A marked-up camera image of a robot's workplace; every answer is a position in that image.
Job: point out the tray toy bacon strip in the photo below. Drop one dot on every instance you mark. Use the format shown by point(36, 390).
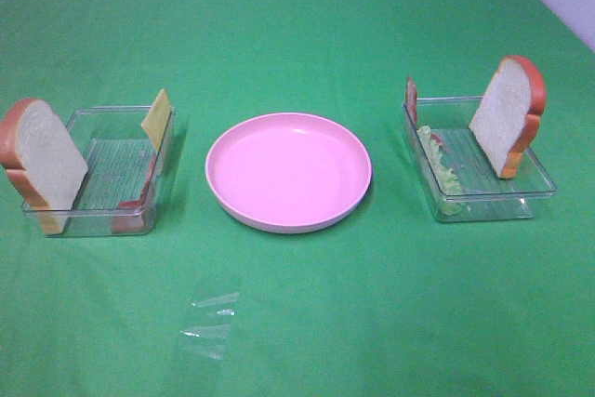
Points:
point(411, 99)
point(139, 213)

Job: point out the green toy lettuce leaf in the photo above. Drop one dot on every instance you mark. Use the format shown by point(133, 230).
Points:
point(439, 180)

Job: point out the toy bread slice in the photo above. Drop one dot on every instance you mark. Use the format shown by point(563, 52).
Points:
point(509, 114)
point(41, 160)

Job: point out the pink round plate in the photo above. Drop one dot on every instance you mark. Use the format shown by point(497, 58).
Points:
point(288, 172)

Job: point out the yellow toy cheese slice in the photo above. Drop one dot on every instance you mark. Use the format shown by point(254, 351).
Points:
point(155, 121)

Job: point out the green tablecloth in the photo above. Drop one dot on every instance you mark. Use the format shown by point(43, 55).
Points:
point(389, 302)

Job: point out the right clear plastic tray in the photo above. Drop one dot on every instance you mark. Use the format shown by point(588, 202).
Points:
point(485, 197)

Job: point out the clear plastic tray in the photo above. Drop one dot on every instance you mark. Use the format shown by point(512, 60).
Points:
point(118, 153)
point(485, 197)

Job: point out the left clear plastic tray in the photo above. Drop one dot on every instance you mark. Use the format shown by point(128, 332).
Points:
point(118, 153)

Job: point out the clear plastic film piece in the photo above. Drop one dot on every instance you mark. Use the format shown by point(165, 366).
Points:
point(208, 326)

